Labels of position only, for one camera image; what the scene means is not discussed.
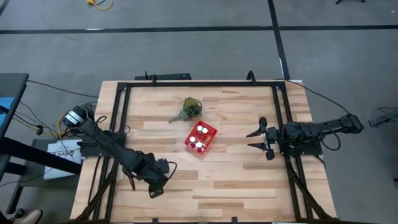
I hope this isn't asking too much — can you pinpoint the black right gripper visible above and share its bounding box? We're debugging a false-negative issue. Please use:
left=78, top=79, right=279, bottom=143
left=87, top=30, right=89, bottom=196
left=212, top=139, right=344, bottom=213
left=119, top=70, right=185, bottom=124
left=246, top=116, right=280, bottom=162

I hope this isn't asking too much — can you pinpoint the red plastic mesh basket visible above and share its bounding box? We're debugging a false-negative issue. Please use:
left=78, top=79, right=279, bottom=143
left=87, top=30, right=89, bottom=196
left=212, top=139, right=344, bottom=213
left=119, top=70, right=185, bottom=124
left=184, top=120, right=218, bottom=155

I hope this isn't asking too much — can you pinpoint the green artificial plant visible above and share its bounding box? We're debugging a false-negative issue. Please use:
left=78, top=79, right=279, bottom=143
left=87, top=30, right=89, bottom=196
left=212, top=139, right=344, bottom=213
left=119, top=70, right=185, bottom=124
left=169, top=96, right=203, bottom=124

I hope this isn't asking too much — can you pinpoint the white cardboard box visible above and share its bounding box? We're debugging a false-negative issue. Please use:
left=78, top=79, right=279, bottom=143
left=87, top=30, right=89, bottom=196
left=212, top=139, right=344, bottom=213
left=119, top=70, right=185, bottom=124
left=43, top=139, right=83, bottom=180

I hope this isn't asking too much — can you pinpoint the black flat box with antennas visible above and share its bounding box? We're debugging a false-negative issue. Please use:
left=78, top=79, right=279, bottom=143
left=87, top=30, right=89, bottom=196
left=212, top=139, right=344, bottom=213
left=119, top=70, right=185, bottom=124
left=134, top=70, right=192, bottom=81

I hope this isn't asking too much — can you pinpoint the person's tan shoe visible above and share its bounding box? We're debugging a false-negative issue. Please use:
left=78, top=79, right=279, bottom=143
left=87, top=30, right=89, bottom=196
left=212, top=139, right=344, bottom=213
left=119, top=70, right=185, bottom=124
left=12, top=208, right=44, bottom=224

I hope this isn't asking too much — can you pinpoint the blue panel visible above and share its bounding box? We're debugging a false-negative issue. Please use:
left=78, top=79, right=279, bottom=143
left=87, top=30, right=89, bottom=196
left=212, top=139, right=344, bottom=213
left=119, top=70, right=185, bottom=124
left=0, top=97, right=16, bottom=128

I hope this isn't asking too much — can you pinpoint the dark grey desk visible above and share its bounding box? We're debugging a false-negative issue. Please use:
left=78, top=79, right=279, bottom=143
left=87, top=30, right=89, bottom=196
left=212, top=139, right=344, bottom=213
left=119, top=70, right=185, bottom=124
left=0, top=73, right=82, bottom=187

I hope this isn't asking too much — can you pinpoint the long black cable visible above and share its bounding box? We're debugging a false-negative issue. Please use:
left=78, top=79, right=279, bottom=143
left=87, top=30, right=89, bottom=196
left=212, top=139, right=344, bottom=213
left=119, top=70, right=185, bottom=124
left=284, top=79, right=352, bottom=115
left=27, top=79, right=99, bottom=99

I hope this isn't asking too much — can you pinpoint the black aluminium table frame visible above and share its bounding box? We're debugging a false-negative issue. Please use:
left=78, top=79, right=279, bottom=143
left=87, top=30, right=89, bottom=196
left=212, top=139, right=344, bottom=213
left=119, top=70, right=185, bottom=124
left=74, top=80, right=335, bottom=224

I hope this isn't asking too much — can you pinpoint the thin yellow cable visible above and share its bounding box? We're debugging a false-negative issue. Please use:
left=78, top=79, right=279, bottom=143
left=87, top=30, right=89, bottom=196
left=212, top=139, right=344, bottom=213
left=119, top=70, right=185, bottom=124
left=55, top=113, right=68, bottom=139

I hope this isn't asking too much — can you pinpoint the yellow extension cord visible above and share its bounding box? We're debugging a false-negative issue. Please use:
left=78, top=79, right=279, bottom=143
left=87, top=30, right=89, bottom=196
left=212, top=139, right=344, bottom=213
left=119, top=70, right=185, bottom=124
left=86, top=0, right=114, bottom=11

